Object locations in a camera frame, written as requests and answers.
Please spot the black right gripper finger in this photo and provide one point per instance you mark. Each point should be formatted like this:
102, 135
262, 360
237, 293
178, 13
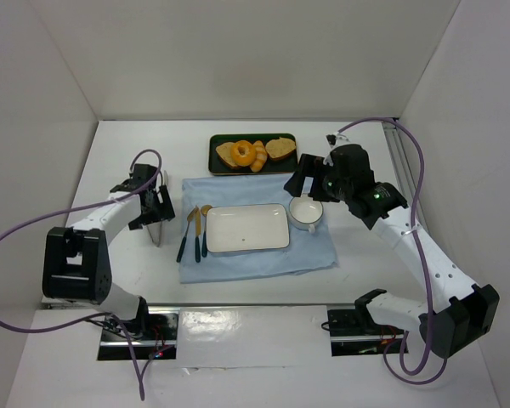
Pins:
318, 189
308, 167

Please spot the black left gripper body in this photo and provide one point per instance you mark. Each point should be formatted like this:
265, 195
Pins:
161, 211

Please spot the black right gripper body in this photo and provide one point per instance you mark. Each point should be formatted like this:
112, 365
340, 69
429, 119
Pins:
305, 178

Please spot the metal serving tongs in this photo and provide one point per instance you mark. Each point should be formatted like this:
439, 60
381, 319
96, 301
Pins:
155, 230

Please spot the orange bagel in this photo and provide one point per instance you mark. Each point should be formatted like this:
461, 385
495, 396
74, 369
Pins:
243, 153

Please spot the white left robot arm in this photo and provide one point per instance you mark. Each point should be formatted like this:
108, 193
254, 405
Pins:
77, 266

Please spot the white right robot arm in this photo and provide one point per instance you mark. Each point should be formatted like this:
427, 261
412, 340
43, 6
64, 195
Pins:
457, 311

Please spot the right bread slice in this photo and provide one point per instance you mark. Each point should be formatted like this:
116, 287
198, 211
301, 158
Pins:
281, 148

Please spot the bread slice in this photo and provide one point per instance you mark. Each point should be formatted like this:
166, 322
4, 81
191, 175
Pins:
224, 154
281, 148

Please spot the small golden bread roll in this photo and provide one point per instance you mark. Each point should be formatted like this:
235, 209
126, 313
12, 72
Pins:
261, 157

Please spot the left bread slice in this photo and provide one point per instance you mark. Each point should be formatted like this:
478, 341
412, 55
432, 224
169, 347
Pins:
224, 154

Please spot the dark green serving tray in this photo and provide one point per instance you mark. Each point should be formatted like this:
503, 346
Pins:
216, 167

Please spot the light blue cloth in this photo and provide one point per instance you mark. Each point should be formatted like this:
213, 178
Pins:
305, 252

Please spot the white rectangular plate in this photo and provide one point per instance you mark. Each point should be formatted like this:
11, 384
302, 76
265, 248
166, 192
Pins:
247, 228

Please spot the white bowl with handles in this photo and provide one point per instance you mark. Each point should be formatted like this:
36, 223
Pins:
305, 213

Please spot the gold fork green handle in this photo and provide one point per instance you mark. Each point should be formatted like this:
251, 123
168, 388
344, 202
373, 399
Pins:
189, 219

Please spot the gold knife green handle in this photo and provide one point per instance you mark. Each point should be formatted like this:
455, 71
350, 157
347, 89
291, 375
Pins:
197, 234

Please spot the gold spoon green handle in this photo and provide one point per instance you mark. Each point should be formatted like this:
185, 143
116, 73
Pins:
204, 212

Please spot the aluminium rail right side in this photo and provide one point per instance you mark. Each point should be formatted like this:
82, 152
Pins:
402, 168

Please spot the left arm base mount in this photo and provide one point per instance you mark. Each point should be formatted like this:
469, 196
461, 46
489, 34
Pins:
158, 341

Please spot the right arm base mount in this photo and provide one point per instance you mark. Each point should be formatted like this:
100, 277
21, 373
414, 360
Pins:
350, 335

